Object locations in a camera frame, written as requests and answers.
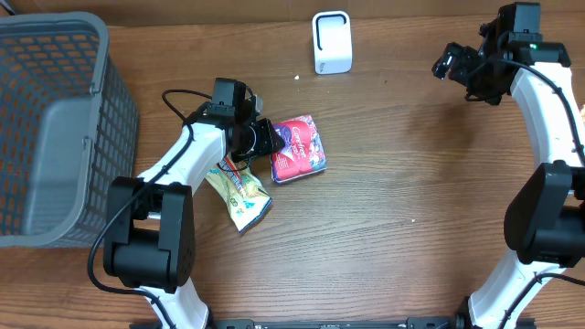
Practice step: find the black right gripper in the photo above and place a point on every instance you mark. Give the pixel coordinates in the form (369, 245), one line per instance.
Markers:
(494, 90)

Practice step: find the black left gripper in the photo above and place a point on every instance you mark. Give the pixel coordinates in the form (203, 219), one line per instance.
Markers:
(269, 142)

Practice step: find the red purple pantyliner pack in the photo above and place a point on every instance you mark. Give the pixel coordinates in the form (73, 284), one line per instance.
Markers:
(303, 152)

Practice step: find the yellow snack packet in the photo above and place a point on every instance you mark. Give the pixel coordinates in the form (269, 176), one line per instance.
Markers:
(246, 198)

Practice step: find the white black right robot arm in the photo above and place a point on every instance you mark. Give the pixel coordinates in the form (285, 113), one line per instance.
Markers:
(544, 235)

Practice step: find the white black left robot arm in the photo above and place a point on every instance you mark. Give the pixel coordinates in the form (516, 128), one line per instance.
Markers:
(148, 241)

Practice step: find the white barcode scanner stand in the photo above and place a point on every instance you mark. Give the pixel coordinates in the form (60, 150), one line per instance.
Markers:
(333, 51)

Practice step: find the grey plastic shopping basket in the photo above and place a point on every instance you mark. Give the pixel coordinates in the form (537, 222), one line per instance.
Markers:
(69, 126)

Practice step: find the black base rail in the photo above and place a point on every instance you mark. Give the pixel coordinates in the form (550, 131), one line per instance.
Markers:
(365, 323)

